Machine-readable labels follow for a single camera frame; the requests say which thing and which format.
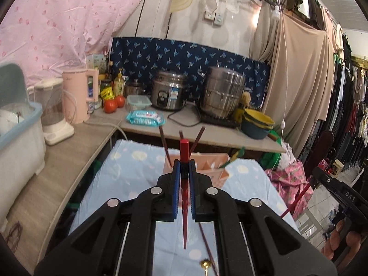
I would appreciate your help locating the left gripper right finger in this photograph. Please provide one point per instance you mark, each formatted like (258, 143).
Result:
(192, 174)

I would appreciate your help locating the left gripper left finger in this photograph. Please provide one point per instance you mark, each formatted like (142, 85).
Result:
(176, 188)

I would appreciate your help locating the dark maroon chopstick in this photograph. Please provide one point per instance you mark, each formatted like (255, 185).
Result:
(211, 258)
(198, 137)
(164, 143)

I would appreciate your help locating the green chopstick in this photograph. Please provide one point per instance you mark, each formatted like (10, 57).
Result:
(239, 154)

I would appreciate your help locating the gold flower spoon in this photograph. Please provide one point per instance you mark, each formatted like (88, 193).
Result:
(206, 265)

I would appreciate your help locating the person's right hand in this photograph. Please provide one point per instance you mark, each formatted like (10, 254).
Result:
(353, 241)

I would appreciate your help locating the pink perforated utensil holder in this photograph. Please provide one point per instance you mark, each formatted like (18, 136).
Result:
(207, 164)

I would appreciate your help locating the black induction cooker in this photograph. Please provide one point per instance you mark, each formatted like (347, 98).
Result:
(221, 122)

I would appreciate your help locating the pink floral fabric bundle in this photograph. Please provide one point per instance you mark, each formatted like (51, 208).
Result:
(291, 184)

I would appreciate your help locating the wet wipes pack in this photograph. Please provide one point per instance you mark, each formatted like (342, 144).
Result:
(145, 118)

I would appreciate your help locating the stacked blue yellow bowls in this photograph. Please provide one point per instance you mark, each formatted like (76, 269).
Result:
(255, 124)

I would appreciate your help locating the clear food container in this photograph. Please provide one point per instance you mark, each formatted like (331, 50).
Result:
(137, 102)

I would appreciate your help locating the steel rice cooker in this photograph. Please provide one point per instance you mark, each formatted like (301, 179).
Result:
(168, 90)

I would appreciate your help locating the large steel steamer pot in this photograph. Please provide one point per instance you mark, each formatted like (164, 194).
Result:
(221, 93)

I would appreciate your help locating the red tomato right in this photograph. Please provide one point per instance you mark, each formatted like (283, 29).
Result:
(120, 101)

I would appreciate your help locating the red tomato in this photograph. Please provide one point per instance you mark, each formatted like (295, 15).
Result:
(120, 101)
(109, 106)

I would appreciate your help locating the red tomato left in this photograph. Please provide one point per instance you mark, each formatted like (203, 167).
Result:
(109, 106)

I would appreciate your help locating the small steel pot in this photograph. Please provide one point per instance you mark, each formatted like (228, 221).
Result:
(134, 88)

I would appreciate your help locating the wooden counter shelf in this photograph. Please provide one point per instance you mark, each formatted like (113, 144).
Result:
(41, 202)

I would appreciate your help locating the yellow oil bottle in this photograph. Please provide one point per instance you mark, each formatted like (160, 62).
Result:
(118, 86)

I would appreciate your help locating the pink electric kettle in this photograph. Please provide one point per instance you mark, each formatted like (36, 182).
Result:
(80, 94)

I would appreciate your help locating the navy patterned backsplash cloth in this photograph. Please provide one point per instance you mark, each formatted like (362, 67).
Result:
(141, 57)

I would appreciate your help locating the white blender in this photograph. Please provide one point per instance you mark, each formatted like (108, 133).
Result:
(50, 94)

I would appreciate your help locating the white dish drainer box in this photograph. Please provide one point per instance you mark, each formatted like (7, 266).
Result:
(23, 146)

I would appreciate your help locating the beige hanging cloth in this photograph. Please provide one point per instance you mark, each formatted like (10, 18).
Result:
(302, 73)

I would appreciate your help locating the eyeglasses on counter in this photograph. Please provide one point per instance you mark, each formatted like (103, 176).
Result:
(14, 235)

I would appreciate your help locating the pink floral curtain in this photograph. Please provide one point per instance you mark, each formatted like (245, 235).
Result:
(46, 37)

